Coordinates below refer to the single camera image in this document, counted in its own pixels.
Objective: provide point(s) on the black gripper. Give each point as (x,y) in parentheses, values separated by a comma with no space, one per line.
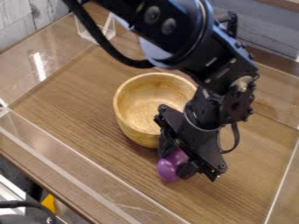
(222,103)

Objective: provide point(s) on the brown wooden bowl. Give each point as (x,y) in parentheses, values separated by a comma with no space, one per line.
(136,100)

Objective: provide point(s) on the purple toy eggplant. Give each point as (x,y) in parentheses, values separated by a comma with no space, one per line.
(170,164)

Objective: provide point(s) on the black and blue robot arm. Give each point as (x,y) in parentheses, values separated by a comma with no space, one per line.
(186,38)

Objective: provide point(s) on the yellow and black equipment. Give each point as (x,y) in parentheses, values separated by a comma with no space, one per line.
(56,207)

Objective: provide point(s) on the clear acrylic corner bracket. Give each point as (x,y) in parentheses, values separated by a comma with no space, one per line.
(107,29)

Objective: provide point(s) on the clear acrylic front wall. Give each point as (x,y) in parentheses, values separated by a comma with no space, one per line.
(87,187)

